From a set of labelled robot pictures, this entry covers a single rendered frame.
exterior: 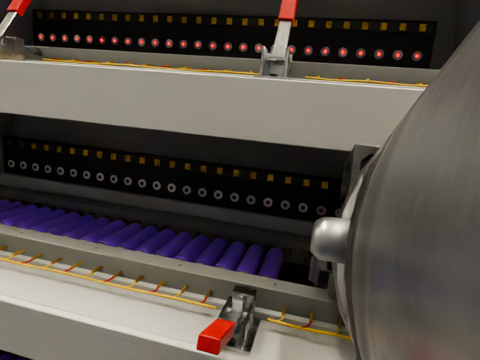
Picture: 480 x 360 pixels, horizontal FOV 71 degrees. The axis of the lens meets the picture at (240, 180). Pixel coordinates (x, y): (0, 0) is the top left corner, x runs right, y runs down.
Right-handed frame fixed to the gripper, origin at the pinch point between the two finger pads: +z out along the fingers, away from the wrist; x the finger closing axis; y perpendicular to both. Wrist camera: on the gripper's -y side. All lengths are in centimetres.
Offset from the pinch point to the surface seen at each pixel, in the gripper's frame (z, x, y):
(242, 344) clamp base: -7.8, 8.4, -5.5
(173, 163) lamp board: 7.0, 22.4, 8.3
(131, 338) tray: -8.1, 16.1, -6.8
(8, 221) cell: -0.2, 36.4, -1.5
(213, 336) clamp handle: -13.8, 9.0, -3.5
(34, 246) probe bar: -3.6, 29.5, -2.9
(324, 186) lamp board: 7.1, 4.1, 8.1
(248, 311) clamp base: -7.0, 8.4, -3.5
